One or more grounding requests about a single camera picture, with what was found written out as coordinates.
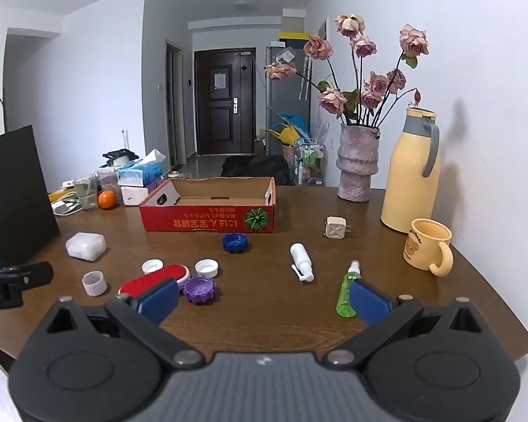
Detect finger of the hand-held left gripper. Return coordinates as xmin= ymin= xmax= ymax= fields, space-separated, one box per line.
xmin=2 ymin=262 xmax=54 ymax=293

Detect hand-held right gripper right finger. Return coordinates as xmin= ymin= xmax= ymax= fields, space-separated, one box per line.
xmin=323 ymin=279 xmax=489 ymax=369

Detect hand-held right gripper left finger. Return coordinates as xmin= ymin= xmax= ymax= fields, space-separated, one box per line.
xmin=39 ymin=278 xmax=205 ymax=369

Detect red and white brush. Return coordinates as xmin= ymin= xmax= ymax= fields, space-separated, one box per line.
xmin=117 ymin=264 xmax=191 ymax=297

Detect green spray bottle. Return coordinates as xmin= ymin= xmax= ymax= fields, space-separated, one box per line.
xmin=335 ymin=260 xmax=362 ymax=318

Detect purple bottle cap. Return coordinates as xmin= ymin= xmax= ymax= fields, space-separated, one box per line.
xmin=182 ymin=275 xmax=216 ymax=305

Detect translucent white case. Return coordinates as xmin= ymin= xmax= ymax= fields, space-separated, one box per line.
xmin=65 ymin=232 xmax=106 ymax=261

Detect white tape roll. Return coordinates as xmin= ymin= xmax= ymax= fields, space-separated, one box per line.
xmin=82 ymin=270 xmax=108 ymax=296

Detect beige power plug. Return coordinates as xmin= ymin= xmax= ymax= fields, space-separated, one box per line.
xmin=325 ymin=216 xmax=352 ymax=241

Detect white spray bottle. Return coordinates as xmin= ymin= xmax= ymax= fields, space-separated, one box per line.
xmin=289 ymin=243 xmax=316 ymax=283

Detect red cardboard box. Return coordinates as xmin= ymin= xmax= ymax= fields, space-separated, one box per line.
xmin=139 ymin=177 xmax=277 ymax=234

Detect blue bottle cap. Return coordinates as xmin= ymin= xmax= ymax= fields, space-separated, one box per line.
xmin=222 ymin=233 xmax=250 ymax=254

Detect yellow mug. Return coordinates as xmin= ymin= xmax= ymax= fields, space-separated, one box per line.
xmin=402 ymin=218 xmax=455 ymax=277

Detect black paper bag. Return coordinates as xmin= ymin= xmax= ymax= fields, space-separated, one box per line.
xmin=0 ymin=95 xmax=61 ymax=258

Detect clear drinking glass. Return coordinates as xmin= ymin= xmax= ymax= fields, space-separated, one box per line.
xmin=74 ymin=177 xmax=98 ymax=211

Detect clear food container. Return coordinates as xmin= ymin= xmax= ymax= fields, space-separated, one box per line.
xmin=96 ymin=167 xmax=120 ymax=194

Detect blue tissue pack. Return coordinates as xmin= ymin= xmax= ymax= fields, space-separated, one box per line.
xmin=117 ymin=149 xmax=166 ymax=186

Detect yellow thermos jug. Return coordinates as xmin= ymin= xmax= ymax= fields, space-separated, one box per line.
xmin=381 ymin=108 xmax=441 ymax=234

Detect pink stone vase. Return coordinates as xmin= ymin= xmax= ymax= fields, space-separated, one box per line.
xmin=337 ymin=123 xmax=380 ymax=203

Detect black folding stand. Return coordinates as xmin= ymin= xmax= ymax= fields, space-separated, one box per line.
xmin=102 ymin=150 xmax=139 ymax=163

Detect white rolling cart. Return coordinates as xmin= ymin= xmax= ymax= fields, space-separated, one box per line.
xmin=295 ymin=138 xmax=326 ymax=186

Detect purple dried flowers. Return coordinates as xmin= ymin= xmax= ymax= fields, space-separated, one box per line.
xmin=314 ymin=116 xmax=335 ymax=147

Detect yellow bag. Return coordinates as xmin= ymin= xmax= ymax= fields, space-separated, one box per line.
xmin=268 ymin=125 xmax=306 ymax=147

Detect blue bag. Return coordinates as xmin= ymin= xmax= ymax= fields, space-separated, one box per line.
xmin=276 ymin=112 xmax=311 ymax=141

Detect dark brown entrance door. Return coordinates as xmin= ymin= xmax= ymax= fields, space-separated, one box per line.
xmin=194 ymin=48 xmax=256 ymax=156

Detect dried pink roses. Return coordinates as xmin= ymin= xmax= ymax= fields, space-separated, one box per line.
xmin=264 ymin=14 xmax=430 ymax=129

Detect grey refrigerator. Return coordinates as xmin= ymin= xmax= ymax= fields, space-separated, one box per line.
xmin=264 ymin=40 xmax=312 ymax=155

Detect clear folded umbrella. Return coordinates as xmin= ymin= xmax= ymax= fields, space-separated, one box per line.
xmin=297 ymin=56 xmax=313 ymax=100

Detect white charger cable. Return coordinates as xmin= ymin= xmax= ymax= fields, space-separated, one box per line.
xmin=50 ymin=197 xmax=85 ymax=217

